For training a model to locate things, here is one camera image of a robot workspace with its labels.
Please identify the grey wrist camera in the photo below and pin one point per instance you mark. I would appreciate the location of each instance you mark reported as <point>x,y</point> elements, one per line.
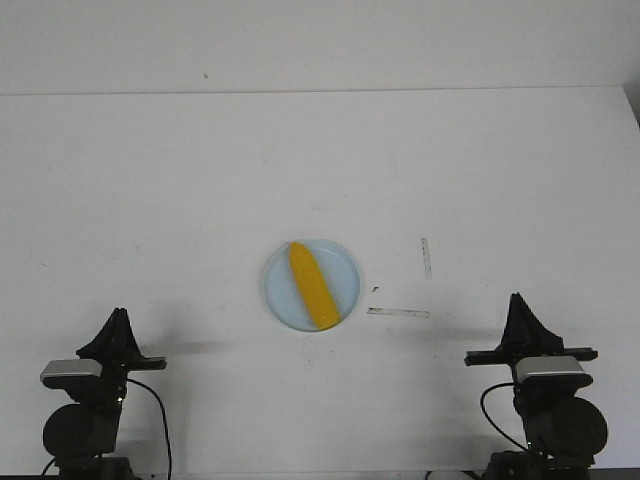
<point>60,374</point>
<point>564,368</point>

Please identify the clear tape strip horizontal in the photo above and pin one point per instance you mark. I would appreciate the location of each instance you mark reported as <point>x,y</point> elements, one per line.
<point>409,313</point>

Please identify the yellow corn cob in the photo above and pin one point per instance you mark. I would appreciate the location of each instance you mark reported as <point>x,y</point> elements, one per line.
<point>312,287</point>

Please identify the light blue round plate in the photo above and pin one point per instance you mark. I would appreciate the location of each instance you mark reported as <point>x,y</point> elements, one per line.
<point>281,295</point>

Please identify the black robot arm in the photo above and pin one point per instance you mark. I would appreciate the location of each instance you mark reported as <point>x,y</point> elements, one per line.
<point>81,436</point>
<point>563,432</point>

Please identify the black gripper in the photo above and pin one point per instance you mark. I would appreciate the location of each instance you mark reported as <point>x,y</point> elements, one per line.
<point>537,335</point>
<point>105,345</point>

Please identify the clear tape strip vertical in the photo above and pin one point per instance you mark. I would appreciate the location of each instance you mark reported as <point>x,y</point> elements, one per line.
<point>426,257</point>

